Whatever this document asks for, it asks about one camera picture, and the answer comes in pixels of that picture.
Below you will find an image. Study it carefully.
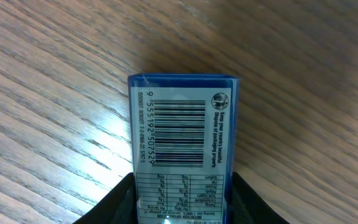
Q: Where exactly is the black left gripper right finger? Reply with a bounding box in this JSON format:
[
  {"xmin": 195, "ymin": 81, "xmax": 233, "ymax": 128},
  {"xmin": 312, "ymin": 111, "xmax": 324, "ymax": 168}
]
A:
[{"xmin": 229, "ymin": 172, "xmax": 289, "ymax": 224}]

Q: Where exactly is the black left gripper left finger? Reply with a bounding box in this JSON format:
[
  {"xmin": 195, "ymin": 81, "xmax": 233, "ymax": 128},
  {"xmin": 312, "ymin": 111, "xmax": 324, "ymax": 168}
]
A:
[{"xmin": 73, "ymin": 172, "xmax": 137, "ymax": 224}]

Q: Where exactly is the blue Eclipse mint box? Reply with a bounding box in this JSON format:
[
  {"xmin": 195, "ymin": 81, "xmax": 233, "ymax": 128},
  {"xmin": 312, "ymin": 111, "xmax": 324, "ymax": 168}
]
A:
[{"xmin": 128, "ymin": 73, "xmax": 239, "ymax": 223}]

